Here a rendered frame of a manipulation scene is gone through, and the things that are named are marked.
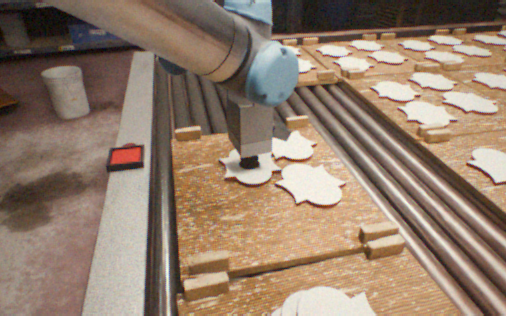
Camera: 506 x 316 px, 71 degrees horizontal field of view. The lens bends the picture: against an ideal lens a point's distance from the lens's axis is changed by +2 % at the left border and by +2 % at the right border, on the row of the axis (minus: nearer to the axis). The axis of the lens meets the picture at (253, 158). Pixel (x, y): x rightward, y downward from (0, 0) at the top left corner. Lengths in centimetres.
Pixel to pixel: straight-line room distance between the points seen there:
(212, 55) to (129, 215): 39
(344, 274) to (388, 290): 6
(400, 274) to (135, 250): 40
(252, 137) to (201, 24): 32
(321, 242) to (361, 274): 8
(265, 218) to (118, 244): 25
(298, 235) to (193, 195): 21
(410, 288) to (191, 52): 42
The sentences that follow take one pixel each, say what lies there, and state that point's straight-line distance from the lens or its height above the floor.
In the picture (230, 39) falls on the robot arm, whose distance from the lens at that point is 38.
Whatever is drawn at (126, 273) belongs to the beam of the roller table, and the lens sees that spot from 59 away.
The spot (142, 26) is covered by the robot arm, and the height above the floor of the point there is 128.
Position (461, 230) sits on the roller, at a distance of 71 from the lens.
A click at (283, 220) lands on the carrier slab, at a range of 61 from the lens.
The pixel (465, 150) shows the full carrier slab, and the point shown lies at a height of 94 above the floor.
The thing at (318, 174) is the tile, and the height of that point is 95.
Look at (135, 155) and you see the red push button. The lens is 83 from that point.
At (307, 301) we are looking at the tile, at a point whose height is 97.
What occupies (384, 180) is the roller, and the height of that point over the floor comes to 92.
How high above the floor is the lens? 135
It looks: 33 degrees down
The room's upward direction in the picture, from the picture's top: straight up
